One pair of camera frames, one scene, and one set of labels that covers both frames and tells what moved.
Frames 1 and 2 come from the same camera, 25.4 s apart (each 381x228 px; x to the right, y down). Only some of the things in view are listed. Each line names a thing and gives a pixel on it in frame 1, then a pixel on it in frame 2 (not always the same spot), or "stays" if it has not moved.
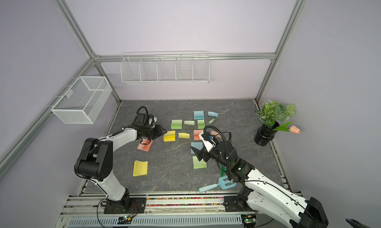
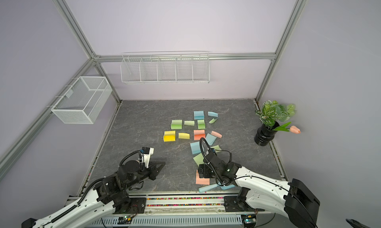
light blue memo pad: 199,115 stays
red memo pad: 145,147 → 201,181
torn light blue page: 212,113 stays
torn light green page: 189,122 stays
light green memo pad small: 201,124 stays
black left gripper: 158,132 → 154,170
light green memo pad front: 176,124 stays
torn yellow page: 184,135 stays
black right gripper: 200,153 → 203,172
